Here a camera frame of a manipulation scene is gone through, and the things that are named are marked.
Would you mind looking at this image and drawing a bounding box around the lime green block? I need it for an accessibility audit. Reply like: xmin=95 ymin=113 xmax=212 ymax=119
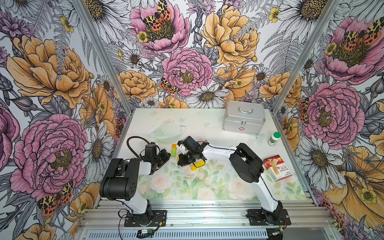
xmin=171 ymin=148 xmax=177 ymax=158

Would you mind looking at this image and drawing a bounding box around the yellow long block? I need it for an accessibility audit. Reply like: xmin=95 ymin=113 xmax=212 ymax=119
xmin=190 ymin=160 xmax=206 ymax=171

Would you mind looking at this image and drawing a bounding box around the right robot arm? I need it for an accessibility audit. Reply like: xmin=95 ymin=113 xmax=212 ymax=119
xmin=177 ymin=136 xmax=283 ymax=225

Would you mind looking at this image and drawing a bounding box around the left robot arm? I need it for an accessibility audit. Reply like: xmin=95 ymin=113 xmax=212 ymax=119
xmin=100 ymin=143 xmax=171 ymax=227

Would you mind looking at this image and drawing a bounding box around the clear glass bowl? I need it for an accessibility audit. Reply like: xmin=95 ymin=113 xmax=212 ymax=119
xmin=149 ymin=123 xmax=186 ymax=145

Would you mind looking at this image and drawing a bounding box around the silver metal case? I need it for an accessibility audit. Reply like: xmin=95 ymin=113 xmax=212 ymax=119
xmin=223 ymin=101 xmax=266 ymax=135

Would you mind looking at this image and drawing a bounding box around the white green-capped bottle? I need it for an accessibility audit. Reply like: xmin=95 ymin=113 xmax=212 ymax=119
xmin=268 ymin=132 xmax=281 ymax=146

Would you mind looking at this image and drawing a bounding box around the red bandage box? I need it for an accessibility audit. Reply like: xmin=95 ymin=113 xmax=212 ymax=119
xmin=263 ymin=155 xmax=293 ymax=182

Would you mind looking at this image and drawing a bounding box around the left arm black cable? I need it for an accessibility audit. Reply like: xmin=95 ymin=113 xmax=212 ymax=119
xmin=126 ymin=135 xmax=151 ymax=160

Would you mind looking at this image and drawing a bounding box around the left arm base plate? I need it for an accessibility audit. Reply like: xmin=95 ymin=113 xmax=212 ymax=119
xmin=124 ymin=210 xmax=168 ymax=228

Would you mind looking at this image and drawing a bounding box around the aluminium rail frame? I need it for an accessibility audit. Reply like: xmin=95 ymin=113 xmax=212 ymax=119
xmin=77 ymin=198 xmax=341 ymax=240

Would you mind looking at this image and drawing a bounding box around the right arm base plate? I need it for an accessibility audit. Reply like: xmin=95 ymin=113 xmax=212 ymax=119
xmin=246 ymin=209 xmax=292 ymax=227

